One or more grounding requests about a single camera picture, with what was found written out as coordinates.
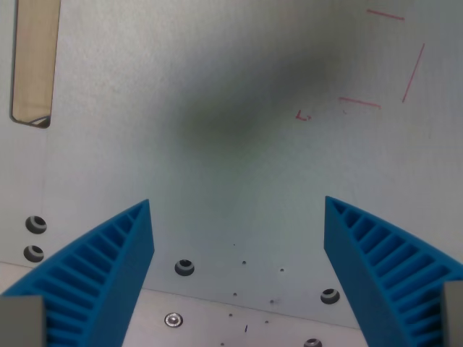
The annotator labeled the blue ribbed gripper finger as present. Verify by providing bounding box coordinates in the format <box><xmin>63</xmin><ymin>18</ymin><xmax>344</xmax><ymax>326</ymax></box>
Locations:
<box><xmin>0</xmin><ymin>198</ymin><xmax>156</xmax><ymax>347</ymax></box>
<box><xmin>323</xmin><ymin>196</ymin><xmax>463</xmax><ymax>347</ymax></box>

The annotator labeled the wooden board behind plate slot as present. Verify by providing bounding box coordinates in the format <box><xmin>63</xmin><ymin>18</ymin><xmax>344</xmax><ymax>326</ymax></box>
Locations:
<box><xmin>9</xmin><ymin>0</ymin><xmax>61</xmax><ymax>129</ymax></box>

